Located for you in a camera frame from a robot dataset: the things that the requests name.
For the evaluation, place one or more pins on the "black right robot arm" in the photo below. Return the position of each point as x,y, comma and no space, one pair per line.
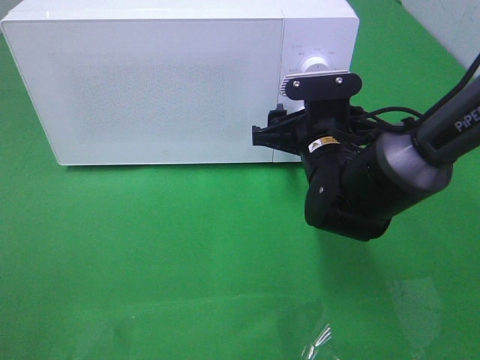
361,170

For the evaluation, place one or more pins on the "green table cloth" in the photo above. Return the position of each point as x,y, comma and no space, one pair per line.
198,261

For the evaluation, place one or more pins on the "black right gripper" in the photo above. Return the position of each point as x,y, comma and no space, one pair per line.
299,129

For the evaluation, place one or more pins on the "clear plastic tape patch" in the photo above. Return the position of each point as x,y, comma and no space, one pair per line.
400,320

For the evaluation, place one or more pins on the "white microwave oven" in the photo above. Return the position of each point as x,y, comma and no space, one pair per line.
169,82

